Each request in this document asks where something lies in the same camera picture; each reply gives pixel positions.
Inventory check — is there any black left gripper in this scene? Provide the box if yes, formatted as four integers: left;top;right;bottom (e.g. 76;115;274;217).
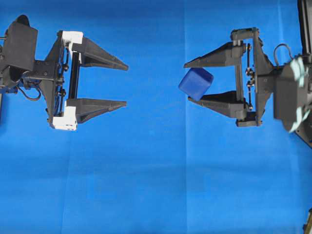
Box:
39;31;129;131

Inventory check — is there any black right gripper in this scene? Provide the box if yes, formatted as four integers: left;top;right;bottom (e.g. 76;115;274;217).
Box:
183;27;273;127

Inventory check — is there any blue block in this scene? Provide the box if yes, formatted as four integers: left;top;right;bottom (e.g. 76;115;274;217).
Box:
178;68;214;101

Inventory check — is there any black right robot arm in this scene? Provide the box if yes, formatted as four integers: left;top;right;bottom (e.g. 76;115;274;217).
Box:
184;27;312;145

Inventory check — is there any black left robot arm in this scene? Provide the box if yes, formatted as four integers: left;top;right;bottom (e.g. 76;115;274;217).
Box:
0;22;128;131

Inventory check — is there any blue table cloth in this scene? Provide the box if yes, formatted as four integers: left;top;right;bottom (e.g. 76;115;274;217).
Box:
0;0;312;234

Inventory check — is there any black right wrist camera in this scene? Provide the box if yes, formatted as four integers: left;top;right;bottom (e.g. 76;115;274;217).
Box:
273;56;311;133

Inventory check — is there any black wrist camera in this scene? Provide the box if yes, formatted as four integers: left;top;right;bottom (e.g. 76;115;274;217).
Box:
0;15;38;86
273;56;311;133

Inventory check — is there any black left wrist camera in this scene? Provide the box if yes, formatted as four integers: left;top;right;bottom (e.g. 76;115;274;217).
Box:
0;15;38;86

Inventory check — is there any black aluminium frame rail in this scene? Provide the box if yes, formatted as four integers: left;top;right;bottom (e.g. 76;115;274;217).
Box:
297;0;312;55

